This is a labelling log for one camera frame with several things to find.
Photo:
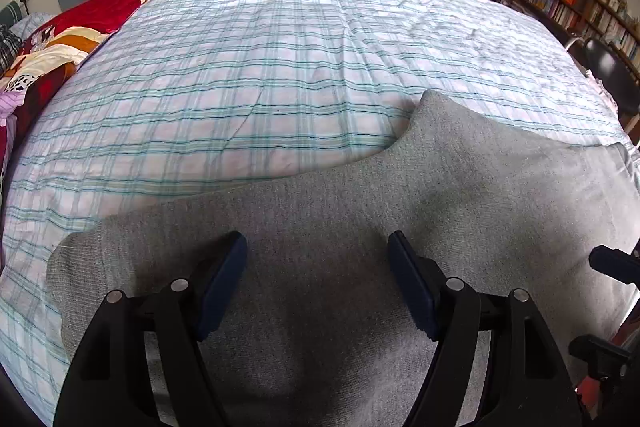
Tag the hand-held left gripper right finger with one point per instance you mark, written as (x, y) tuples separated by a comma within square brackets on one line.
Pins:
[(410, 277)]

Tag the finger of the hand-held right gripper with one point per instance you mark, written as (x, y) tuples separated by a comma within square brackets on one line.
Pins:
[(617, 264), (602, 357)]

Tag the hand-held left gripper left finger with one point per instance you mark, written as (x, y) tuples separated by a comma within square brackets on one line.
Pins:
[(222, 279)]

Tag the grey sweat pants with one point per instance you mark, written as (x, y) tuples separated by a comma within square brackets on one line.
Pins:
[(325, 207)]

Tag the pale pink garment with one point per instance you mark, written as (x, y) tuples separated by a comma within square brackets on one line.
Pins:
[(600, 89)]

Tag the black chair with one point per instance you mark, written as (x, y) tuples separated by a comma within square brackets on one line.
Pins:
[(610, 67)]

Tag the bed with plaid sheet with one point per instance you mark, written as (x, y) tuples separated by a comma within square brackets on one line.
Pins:
[(250, 57)]

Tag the red floral quilt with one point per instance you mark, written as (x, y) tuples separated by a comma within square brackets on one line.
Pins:
[(60, 37)]

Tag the dark plaid pillow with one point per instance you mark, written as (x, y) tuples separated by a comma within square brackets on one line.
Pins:
[(7, 47)]

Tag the light blue pillow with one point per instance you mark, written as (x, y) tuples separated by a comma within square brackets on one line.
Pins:
[(32, 24)]

